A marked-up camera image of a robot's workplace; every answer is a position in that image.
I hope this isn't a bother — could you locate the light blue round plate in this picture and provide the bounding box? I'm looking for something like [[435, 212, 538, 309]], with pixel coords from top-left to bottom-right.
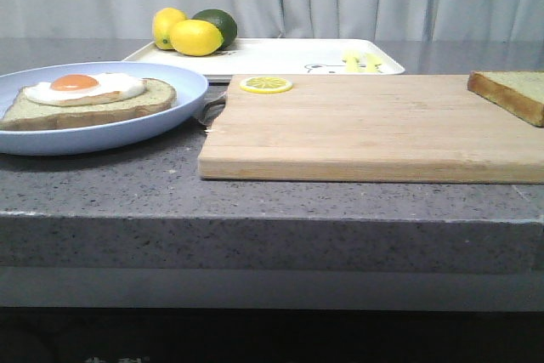
[[1, 61, 208, 156]]

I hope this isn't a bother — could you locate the fried egg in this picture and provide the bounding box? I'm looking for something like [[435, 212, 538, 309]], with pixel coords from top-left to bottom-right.
[[22, 73, 145, 106]]

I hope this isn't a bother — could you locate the bread slice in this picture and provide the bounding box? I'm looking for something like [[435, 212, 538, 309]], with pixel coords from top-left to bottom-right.
[[467, 71, 543, 128], [1, 78, 177, 131]]

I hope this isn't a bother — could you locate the white bear tray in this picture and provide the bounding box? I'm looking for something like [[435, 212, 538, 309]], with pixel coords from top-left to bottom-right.
[[125, 38, 405, 83]]

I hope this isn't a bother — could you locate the lemon slice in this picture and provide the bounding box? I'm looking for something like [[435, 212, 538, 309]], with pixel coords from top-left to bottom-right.
[[239, 77, 293, 94]]

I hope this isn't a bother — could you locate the yellow plastic fork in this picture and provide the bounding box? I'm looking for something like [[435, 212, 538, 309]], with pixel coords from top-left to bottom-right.
[[342, 49, 364, 73]]

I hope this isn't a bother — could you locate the yellow plastic knife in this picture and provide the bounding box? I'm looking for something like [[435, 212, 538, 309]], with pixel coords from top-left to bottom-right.
[[364, 53, 383, 73]]

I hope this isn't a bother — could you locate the green lime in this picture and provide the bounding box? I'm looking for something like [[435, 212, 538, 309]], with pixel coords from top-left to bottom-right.
[[193, 9, 238, 50]]

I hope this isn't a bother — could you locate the front yellow lemon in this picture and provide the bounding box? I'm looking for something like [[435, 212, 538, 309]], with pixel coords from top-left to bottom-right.
[[169, 20, 224, 57]]

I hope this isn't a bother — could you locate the yellow lemon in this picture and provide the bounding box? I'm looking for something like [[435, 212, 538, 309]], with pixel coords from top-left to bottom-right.
[[152, 7, 187, 50], [169, 20, 224, 57]]

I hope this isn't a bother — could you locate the wooden cutting board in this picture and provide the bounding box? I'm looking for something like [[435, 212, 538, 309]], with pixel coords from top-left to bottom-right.
[[198, 75, 543, 184]]

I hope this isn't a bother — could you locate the rear yellow lemon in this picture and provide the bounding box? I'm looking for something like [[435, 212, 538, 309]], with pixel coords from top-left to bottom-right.
[[152, 7, 187, 50]]

